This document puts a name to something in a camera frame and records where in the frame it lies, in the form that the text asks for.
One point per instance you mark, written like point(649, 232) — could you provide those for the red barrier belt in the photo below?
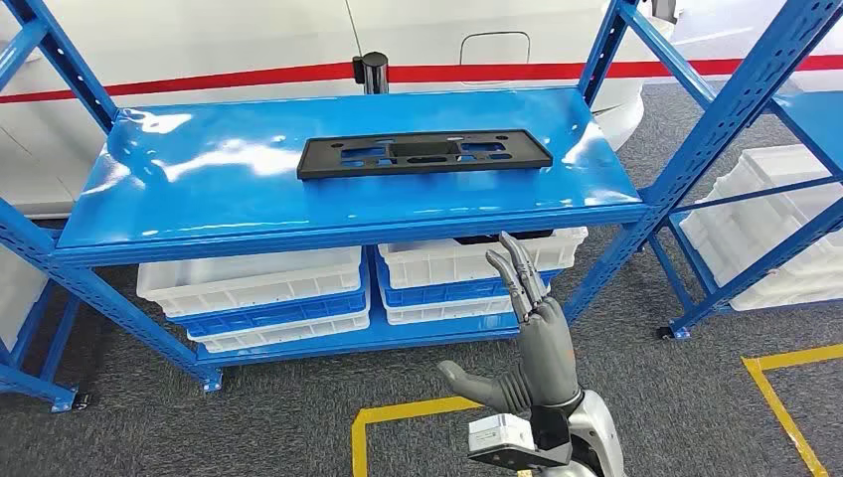
point(527, 70)
point(197, 80)

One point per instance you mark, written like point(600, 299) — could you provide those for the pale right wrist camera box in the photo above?
point(497, 431)

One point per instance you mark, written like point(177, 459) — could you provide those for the blue metal shelf rack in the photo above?
point(816, 118)
point(197, 197)
point(39, 388)

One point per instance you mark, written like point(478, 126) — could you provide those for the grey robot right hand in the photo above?
point(546, 355)

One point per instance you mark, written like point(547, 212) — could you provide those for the black plastic plate part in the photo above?
point(316, 161)

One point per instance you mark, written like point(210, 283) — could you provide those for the white car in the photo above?
point(230, 33)

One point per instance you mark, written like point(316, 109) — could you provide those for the black stanchion post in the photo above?
point(375, 72)

